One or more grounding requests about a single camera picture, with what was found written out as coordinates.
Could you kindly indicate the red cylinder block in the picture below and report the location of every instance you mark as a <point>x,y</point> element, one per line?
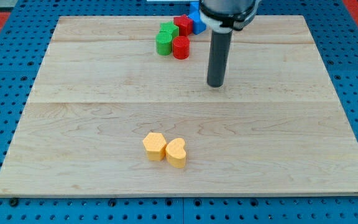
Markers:
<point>181,47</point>

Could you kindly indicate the light wooden board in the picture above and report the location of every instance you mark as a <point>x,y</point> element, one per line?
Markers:
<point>275,129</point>

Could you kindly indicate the green star block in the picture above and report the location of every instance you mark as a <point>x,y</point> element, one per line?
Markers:
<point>171,28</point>

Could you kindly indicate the blue block at rear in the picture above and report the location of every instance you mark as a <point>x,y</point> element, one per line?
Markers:
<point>194,7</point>

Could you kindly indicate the blue cube block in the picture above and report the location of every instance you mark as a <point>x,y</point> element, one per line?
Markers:
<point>198,25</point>

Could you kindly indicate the green cylinder block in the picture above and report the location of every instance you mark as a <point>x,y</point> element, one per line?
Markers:
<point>163,41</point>

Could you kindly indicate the red star block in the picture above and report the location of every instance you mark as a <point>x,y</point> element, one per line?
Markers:
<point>184,23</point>

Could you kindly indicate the yellow heart block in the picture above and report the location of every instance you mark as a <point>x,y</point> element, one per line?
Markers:
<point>175,153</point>

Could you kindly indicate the yellow hexagon block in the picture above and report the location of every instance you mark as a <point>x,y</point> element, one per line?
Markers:
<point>155,144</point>

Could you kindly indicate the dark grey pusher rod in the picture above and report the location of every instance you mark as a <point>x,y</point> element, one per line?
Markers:
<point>218,54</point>

